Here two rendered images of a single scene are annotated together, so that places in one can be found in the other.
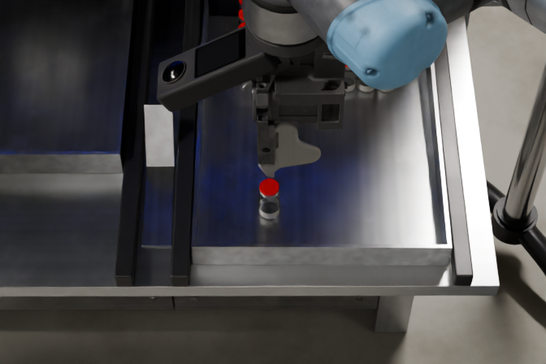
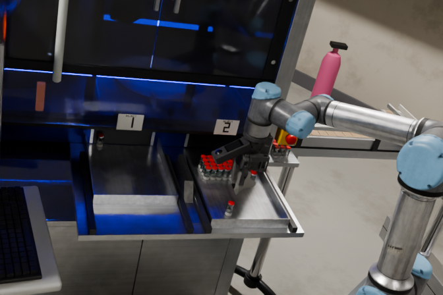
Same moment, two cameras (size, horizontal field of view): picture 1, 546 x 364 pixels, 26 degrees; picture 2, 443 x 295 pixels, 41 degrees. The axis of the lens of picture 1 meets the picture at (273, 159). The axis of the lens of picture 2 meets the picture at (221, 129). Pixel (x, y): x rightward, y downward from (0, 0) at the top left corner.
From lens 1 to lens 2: 96 cm
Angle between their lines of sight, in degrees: 31
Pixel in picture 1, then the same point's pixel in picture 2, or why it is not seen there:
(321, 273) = (250, 230)
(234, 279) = (224, 231)
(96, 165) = (169, 200)
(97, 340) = not seen: outside the picture
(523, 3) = (331, 118)
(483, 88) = not seen: hidden behind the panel
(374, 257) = (266, 224)
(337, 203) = (248, 212)
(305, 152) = (252, 182)
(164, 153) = (190, 197)
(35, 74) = (135, 178)
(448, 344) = not seen: outside the picture
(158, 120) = (188, 186)
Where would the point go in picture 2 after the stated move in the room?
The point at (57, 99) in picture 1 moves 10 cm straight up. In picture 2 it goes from (146, 184) to (151, 159)
